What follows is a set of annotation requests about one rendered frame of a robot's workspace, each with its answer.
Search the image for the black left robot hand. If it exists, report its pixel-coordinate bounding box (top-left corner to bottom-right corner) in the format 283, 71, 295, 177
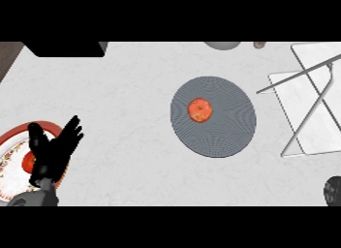
25, 114, 85, 189

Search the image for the orange bell pepper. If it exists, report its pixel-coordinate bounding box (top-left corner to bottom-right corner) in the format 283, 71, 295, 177
186, 97, 215, 123

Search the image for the round grey placemat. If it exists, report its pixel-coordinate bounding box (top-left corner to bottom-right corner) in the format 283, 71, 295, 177
169, 76, 258, 159

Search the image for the red tomato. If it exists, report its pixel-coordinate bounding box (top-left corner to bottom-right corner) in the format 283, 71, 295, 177
22, 150, 35, 174

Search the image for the red rimmed patterned plate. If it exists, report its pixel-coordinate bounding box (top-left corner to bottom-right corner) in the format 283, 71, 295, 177
0, 120, 71, 203

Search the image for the black appliance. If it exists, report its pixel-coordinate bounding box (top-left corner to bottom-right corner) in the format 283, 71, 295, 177
22, 42, 109, 58

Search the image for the grey round bowl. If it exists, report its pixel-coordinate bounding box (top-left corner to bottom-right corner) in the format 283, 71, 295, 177
203, 42, 242, 51

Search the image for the white tiered wire shelf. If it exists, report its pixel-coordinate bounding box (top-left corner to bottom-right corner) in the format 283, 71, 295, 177
255, 42, 341, 159

